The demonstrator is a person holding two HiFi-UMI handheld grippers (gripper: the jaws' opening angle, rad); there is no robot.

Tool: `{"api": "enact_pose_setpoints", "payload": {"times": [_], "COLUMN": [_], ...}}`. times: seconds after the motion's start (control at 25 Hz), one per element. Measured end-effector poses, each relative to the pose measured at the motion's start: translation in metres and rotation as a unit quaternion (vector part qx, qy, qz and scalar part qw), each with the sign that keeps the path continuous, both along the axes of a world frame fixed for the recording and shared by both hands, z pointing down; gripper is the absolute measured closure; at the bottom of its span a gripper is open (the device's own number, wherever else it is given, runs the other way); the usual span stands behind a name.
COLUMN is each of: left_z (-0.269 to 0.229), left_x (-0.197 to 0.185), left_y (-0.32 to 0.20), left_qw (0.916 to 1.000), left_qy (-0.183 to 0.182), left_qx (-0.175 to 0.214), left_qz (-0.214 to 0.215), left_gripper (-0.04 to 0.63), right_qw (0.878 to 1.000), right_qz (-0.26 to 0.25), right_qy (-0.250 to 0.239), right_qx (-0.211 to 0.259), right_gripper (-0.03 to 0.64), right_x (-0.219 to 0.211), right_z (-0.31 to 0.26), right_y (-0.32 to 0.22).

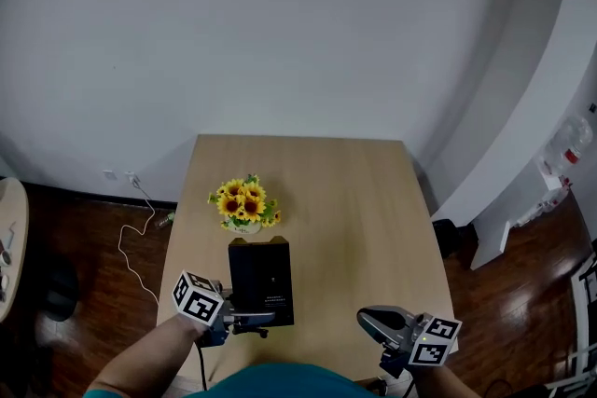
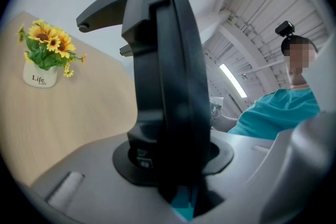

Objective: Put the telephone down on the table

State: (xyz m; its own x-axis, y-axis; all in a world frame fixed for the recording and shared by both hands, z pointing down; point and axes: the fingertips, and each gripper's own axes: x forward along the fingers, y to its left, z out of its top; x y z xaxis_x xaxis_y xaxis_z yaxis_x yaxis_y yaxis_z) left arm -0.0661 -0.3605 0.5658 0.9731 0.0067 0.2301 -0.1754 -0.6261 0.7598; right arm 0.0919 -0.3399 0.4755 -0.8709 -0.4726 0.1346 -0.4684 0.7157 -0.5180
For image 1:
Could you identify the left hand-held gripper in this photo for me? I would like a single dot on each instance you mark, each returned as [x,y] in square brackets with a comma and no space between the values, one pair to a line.
[196,298]

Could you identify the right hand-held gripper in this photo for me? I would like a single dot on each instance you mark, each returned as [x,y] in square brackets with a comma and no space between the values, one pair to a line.
[431,342]

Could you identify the person's right forearm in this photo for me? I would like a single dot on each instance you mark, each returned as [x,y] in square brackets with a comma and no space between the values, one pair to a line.
[450,384]

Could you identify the person's left forearm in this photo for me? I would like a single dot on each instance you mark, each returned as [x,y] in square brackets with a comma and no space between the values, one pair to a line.
[144,356]

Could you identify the person's teal shirt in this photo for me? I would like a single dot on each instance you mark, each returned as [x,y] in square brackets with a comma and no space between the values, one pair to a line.
[284,382]

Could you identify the black bag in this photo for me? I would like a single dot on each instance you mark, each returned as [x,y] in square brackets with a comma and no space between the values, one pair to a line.
[448,237]

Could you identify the light wooden table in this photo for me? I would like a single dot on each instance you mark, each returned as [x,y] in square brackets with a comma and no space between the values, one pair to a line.
[354,219]

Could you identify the sunflowers in white pot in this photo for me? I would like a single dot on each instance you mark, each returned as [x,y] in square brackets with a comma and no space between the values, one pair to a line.
[242,202]

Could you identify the white board panel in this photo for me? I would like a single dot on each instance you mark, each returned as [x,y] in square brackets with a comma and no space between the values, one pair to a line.
[490,247]

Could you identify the clear plastic bottle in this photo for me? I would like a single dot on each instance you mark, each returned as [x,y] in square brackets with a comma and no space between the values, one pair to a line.
[164,219]

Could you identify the white charger plug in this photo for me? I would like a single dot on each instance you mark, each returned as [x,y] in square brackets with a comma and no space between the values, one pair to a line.
[131,178]

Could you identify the black round stool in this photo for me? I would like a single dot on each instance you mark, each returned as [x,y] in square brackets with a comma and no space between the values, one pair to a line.
[63,289]

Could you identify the white metal rack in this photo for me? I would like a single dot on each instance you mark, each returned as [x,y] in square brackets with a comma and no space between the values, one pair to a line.
[583,321]

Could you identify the large clear water jug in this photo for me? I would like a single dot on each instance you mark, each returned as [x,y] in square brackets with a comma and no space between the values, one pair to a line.
[566,144]

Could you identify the round beige side table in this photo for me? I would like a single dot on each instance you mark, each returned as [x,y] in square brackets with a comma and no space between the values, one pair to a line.
[14,219]

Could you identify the white wall socket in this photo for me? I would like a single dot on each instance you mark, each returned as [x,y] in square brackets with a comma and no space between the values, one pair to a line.
[110,175]

